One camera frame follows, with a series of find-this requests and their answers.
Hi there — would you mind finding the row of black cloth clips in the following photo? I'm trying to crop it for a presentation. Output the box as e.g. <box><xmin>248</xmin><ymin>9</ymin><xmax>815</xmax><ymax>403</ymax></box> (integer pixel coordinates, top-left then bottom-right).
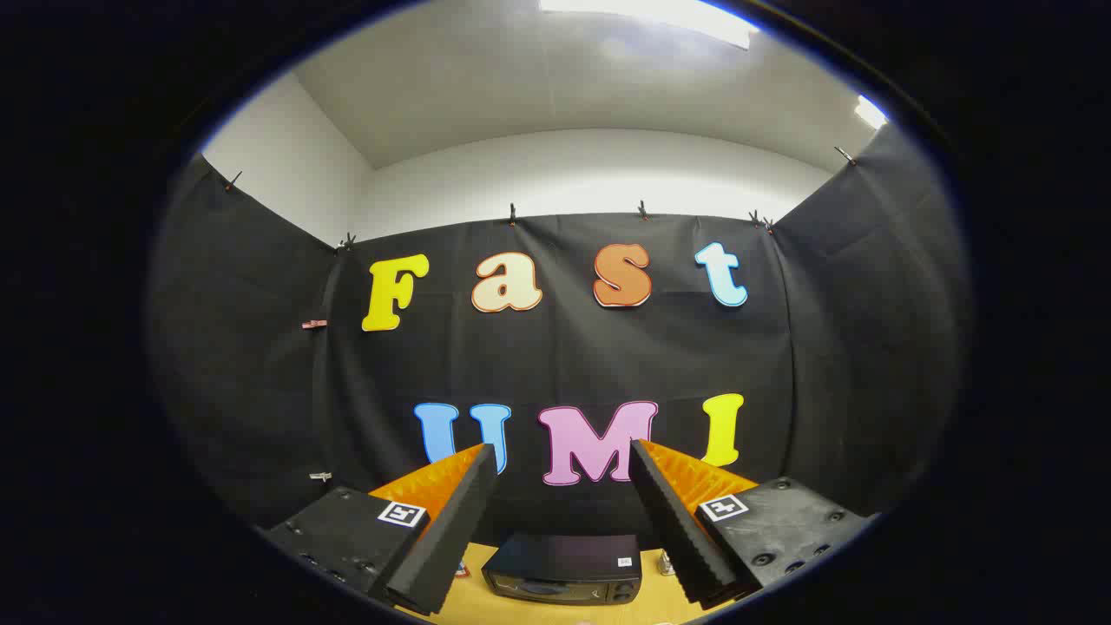
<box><xmin>224</xmin><ymin>146</ymin><xmax>860</xmax><ymax>253</ymax></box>

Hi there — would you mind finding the black toaster oven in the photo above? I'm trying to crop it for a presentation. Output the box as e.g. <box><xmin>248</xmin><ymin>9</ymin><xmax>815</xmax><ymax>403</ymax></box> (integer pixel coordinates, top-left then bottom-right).
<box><xmin>482</xmin><ymin>532</ymin><xmax>643</xmax><ymax>606</ymax></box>

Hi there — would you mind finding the black backdrop cloth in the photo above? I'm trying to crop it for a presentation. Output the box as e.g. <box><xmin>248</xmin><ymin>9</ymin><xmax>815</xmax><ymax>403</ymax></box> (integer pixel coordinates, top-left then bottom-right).
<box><xmin>143</xmin><ymin>122</ymin><xmax>973</xmax><ymax>574</ymax></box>

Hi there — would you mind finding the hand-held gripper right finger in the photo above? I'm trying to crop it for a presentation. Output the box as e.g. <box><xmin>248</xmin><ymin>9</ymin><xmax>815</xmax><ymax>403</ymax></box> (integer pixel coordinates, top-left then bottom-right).
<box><xmin>628</xmin><ymin>438</ymin><xmax>874</xmax><ymax>607</ymax></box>

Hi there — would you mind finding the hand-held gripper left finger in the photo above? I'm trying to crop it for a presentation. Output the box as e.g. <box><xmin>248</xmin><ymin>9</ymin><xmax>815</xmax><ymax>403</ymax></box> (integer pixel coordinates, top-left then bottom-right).
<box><xmin>260</xmin><ymin>443</ymin><xmax>500</xmax><ymax>617</ymax></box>

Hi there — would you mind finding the long ceiling light panel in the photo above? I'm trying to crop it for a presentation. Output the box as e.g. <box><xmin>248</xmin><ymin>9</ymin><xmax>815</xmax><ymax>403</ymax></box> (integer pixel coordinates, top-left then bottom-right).
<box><xmin>538</xmin><ymin>0</ymin><xmax>761</xmax><ymax>49</ymax></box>

